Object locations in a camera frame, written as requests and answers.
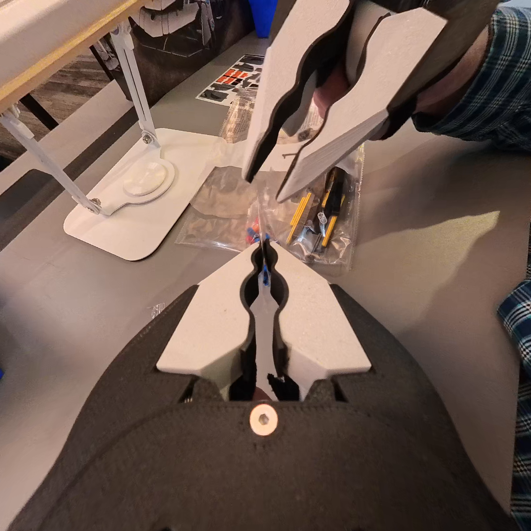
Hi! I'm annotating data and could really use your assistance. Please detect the person's right forearm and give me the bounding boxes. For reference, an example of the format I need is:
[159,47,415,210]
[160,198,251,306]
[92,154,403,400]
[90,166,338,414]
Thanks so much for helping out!
[413,6,531,152]

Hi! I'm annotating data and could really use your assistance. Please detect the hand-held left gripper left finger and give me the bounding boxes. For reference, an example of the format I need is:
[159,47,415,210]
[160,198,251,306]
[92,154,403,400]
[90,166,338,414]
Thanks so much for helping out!
[156,241,267,401]

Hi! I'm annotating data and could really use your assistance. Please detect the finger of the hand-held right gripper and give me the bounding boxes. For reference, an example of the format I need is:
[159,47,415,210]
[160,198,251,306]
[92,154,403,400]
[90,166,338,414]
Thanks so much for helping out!
[275,12,449,205]
[243,0,356,184]

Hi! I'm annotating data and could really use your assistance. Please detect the small bag of colourful pins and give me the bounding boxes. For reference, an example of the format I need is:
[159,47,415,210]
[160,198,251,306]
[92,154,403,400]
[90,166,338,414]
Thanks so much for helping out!
[244,198,275,289]

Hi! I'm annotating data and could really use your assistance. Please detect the person's right hand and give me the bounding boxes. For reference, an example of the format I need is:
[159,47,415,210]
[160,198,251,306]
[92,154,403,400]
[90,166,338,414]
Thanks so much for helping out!
[312,31,495,121]

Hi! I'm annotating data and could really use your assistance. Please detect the black table leg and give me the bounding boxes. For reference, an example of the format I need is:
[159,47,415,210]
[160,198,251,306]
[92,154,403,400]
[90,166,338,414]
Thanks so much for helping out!
[19,92,59,132]

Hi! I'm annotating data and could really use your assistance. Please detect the sticker sheet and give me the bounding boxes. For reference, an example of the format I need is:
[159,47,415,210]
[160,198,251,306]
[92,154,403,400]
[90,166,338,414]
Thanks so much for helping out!
[195,54,266,107]

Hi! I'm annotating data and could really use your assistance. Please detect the dark lego set box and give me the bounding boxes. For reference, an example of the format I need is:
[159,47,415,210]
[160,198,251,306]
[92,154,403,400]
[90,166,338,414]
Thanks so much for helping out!
[89,0,258,109]

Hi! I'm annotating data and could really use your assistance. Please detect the clear bag with printed label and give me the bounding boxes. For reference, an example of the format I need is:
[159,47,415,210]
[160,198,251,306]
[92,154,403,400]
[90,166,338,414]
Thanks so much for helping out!
[219,97,266,145]

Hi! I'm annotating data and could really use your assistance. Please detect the blue plastic bin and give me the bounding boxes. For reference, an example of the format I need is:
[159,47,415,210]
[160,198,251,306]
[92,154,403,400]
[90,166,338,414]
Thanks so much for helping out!
[248,0,279,39]

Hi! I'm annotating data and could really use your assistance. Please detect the white adjustable book stand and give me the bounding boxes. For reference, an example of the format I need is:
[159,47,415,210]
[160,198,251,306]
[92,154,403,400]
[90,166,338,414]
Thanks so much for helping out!
[0,0,220,262]

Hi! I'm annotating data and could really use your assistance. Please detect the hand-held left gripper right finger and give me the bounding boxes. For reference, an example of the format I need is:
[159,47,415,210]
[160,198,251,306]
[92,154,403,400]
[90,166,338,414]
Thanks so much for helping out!
[265,240,372,402]

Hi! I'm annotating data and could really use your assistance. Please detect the clear bag yellow black parts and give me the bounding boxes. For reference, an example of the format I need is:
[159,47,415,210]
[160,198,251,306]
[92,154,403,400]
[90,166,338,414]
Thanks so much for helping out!
[259,137,366,275]

